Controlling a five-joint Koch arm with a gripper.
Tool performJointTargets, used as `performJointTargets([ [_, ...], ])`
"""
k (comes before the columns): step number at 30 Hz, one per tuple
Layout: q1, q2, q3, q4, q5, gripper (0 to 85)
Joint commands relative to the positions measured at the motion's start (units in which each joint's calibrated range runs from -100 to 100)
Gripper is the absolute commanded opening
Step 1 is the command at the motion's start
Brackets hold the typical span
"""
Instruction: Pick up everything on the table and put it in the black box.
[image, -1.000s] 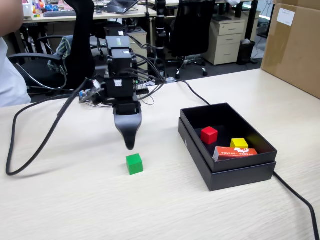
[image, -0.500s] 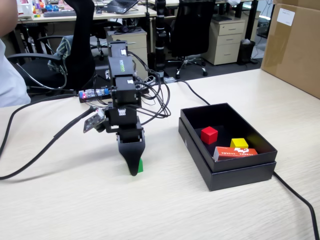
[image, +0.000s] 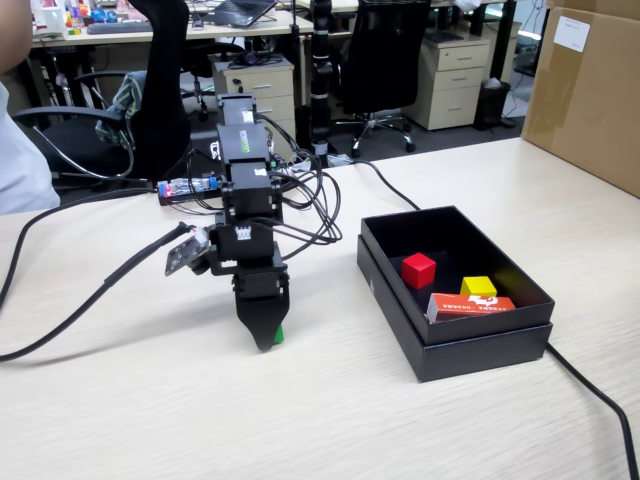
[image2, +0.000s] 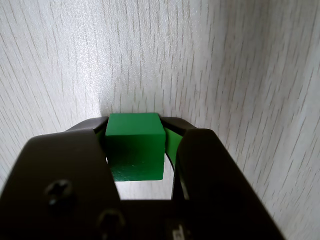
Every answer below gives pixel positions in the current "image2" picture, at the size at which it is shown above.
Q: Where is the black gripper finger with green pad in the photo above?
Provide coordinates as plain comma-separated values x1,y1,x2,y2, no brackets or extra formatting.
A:
159,116,287,240

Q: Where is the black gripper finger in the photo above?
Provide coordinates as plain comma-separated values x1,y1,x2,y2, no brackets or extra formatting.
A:
0,116,126,240

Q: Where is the green wooden cube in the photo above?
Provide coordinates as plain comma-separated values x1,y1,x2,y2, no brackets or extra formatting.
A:
104,112,167,182

